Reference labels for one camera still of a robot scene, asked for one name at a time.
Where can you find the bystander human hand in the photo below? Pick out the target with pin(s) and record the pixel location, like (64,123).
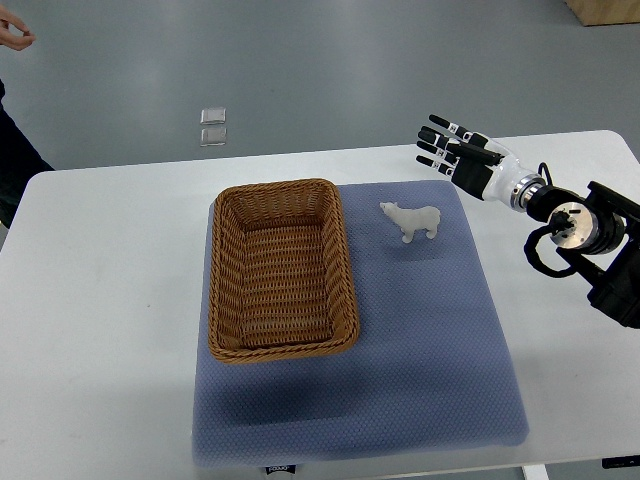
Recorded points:
(15,34)

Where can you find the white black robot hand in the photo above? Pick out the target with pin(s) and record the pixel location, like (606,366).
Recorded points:
(477,164)

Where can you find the white bear figurine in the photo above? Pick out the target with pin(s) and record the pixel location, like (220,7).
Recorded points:
(409,221)

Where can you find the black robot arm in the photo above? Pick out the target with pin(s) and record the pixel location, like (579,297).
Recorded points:
(597,236)

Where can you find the brown wicker basket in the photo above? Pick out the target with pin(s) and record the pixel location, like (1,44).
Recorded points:
(281,284)

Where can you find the bystander dark trouser leg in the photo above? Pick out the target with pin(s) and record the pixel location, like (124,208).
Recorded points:
(20,162)

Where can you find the wooden box corner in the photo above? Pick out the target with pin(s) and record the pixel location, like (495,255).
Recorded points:
(605,12)

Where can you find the upper silver floor plate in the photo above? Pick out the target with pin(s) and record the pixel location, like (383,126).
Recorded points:
(213,116)

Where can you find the silver floor plate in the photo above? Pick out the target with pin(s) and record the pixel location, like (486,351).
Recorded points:
(213,136)
(213,116)

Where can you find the blue textured mat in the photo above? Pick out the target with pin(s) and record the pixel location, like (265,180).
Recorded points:
(430,370)

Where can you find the lower silver floor plate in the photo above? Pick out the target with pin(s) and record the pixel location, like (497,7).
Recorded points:
(213,136)

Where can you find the black table control panel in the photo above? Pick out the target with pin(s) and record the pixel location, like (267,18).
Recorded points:
(620,462)

